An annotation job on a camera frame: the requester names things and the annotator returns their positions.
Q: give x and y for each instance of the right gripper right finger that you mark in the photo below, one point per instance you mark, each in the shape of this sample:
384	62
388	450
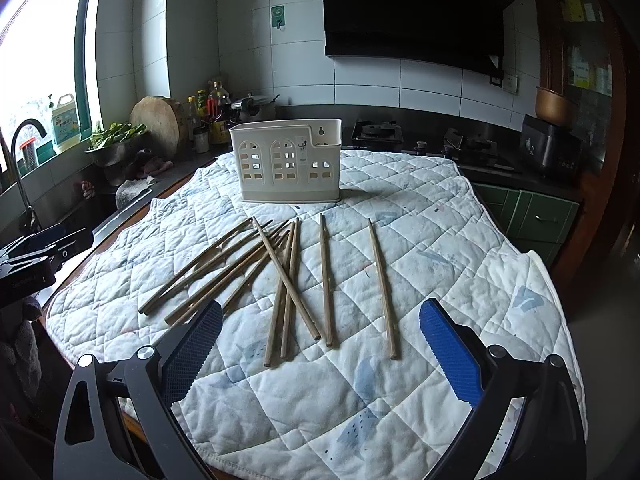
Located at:
548	440

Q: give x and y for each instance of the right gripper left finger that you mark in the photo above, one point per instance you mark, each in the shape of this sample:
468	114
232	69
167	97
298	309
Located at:
92	441

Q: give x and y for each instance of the grey dish rag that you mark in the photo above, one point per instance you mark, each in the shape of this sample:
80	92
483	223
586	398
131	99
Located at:
130	190

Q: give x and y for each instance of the steel bowl of greens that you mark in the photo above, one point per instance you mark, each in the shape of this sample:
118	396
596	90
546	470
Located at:
115	144

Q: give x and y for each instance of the white quilted cloth mat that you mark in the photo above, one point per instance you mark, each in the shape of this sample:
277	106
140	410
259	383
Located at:
350	411

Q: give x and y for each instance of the round wooden cutting board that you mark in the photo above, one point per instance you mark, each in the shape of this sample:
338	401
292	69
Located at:
165	122

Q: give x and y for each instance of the small white seasoning jar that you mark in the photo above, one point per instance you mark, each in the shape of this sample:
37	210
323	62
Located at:
201	142

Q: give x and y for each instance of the green cabinet drawers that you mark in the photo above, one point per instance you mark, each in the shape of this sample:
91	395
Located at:
531	221

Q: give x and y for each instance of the yellow cap sauce bottle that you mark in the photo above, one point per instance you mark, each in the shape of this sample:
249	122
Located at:
192	117

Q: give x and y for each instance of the cooking oil bottle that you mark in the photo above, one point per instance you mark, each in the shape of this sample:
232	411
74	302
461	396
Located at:
220	104

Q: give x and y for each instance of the white plastic utensil holder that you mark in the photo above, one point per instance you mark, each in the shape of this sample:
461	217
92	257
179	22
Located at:
289	161

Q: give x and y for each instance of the silver pressure cooker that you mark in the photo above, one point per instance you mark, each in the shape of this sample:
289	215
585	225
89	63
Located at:
254	108

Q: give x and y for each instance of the black rice cooker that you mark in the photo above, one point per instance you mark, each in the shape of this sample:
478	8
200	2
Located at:
548	145

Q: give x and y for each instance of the black gas stove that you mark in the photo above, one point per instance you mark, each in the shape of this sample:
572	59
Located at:
462	148

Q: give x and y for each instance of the copper pot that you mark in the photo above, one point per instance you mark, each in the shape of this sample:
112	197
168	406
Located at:
553	107

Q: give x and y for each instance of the black range hood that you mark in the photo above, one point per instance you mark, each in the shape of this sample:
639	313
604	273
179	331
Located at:
467	34

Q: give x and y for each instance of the green wall hook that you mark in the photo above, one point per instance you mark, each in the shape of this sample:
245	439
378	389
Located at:
277	17

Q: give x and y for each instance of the wall power socket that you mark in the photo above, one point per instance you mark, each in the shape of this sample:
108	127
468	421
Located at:
510	83

